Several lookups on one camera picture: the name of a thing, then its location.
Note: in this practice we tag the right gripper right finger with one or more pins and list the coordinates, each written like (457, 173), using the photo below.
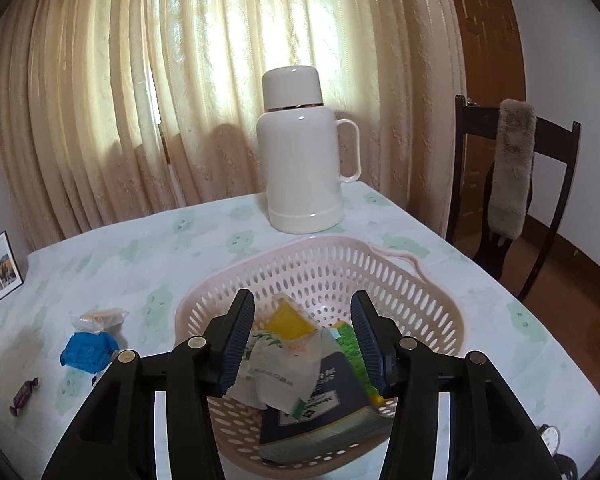
(491, 434)

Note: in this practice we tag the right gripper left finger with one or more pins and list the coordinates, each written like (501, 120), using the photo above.
(112, 435)

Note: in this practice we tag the purple candy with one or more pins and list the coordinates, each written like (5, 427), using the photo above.
(23, 395)

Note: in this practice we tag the blue snack bar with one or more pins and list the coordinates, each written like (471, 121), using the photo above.
(89, 352)

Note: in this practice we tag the blue soda cracker pack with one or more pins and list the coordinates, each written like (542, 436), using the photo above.
(337, 415)

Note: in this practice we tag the green yellow snack bag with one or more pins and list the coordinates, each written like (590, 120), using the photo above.
(344, 335)

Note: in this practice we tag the white green snack pouch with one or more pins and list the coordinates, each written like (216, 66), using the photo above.
(281, 373)

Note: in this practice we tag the yellow jelly cup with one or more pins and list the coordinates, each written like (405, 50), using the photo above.
(288, 321)

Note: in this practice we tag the wrist watch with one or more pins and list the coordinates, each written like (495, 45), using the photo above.
(550, 435)

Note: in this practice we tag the pink plastic basket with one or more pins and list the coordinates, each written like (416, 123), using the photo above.
(320, 273)

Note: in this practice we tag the grey fuzzy chair cover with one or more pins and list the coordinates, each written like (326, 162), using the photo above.
(512, 171)

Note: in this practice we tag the beige curtain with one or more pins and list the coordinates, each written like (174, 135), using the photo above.
(111, 110)

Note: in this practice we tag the dark wooden chair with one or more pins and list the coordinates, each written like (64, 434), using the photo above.
(552, 141)

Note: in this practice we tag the cream thermos jug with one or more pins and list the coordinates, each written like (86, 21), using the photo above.
(299, 145)

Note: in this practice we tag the wooden door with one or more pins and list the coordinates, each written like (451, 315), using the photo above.
(494, 67)

